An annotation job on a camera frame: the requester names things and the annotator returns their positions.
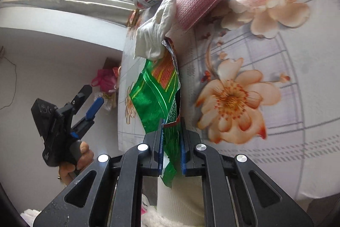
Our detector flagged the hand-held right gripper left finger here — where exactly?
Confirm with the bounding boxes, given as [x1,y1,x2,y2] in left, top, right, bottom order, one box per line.
[33,123,164,227]

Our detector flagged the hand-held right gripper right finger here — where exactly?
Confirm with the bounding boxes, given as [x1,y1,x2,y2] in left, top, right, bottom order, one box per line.
[181,115,314,227]

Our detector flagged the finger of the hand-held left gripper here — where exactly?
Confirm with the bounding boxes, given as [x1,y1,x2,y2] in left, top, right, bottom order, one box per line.
[60,85,93,126]
[70,97,105,139]

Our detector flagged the green foil snack bag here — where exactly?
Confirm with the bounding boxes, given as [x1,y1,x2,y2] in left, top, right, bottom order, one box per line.
[129,39,186,187]

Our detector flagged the pink textured pack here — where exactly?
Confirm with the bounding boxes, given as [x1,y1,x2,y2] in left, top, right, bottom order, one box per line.
[174,0,230,32]

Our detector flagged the person's left hand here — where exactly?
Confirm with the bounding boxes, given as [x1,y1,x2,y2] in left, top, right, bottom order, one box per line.
[58,140,95,186]

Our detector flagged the clear plastic bag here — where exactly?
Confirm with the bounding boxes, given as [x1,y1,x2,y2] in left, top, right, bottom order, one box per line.
[94,93,117,112]

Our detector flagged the pink plastic bag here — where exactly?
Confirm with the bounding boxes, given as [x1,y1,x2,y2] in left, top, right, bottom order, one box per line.
[92,67,120,93]

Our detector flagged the white glove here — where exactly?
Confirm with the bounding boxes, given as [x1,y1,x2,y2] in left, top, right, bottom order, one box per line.
[133,0,180,60]

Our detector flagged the table with floral tablecloth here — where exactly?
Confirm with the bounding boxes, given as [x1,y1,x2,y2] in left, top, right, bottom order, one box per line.
[117,0,340,203]

